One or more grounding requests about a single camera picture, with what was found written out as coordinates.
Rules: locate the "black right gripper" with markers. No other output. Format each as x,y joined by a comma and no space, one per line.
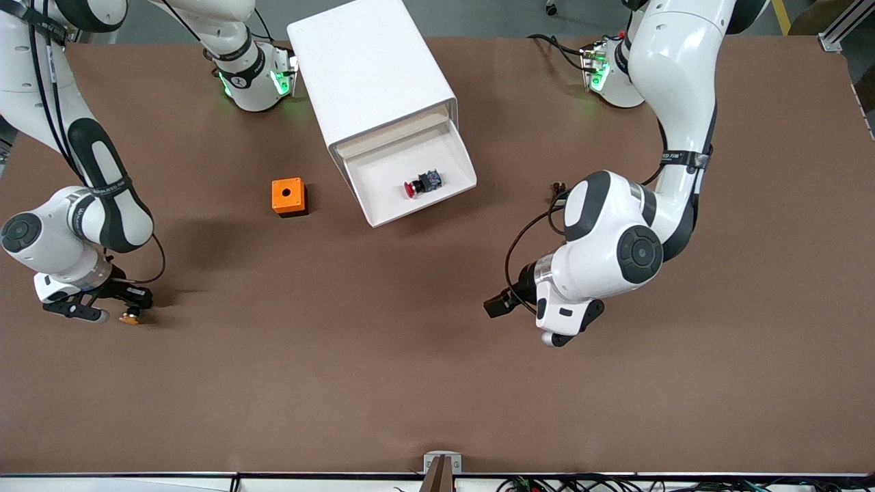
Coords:
123,291

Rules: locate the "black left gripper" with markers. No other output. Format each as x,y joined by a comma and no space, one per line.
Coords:
523,283

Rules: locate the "orange mushroom push button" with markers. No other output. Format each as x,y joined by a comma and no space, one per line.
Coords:
130,319

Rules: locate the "red mushroom push button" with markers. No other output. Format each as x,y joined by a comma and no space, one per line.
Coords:
424,183

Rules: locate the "white plastic drawer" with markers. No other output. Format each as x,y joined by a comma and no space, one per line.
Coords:
383,137
383,184

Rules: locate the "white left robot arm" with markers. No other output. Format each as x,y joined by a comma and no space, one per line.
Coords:
601,273

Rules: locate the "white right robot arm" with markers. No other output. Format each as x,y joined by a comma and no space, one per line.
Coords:
61,232

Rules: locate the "white drawer cabinet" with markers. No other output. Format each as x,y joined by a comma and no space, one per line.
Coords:
369,68

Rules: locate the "grey metal bracket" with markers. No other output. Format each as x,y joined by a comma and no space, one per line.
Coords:
442,461

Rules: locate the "orange button enclosure box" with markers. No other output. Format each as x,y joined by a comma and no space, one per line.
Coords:
287,195

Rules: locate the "brown post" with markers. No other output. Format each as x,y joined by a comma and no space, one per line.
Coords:
439,478

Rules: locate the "aluminium frame profile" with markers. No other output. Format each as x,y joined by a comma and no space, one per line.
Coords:
841,31

